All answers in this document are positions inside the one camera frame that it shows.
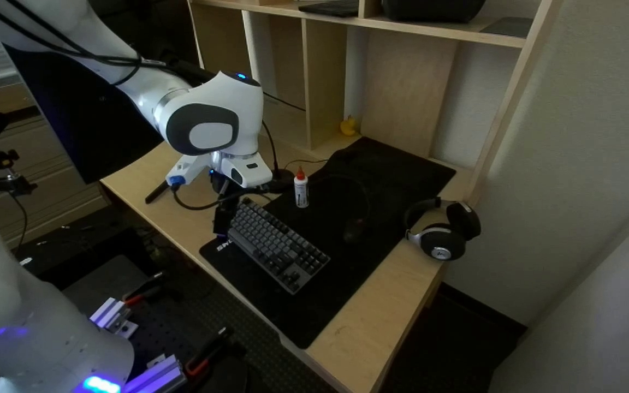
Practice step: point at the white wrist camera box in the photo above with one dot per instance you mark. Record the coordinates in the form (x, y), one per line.
(184, 172)

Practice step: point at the purple lit metal block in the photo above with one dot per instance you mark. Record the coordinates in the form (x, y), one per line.
(113, 315)
(156, 373)

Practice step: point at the black and silver headphones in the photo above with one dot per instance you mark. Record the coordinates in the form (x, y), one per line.
(441, 231)

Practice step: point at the black laptop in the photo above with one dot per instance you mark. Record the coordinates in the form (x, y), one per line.
(328, 7)

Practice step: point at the black bag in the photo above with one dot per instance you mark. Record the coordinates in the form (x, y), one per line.
(430, 7)

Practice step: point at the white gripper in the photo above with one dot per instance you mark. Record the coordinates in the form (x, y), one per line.
(245, 168)

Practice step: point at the dark grey mechanical keyboard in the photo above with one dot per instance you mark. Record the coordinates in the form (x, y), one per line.
(277, 247)

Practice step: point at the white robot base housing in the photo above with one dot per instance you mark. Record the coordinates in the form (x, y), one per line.
(22, 335)

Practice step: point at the light wooden shelf unit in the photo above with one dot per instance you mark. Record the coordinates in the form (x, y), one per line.
(402, 80)

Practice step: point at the white glue bottle red cap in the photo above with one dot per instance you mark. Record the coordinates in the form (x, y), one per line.
(299, 190)

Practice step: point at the yellow rubber duck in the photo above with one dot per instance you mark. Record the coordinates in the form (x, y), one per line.
(347, 128)

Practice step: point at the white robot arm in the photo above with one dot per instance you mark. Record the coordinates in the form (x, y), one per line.
(109, 66)

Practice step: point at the black desk mat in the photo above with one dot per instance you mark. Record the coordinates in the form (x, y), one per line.
(371, 197)

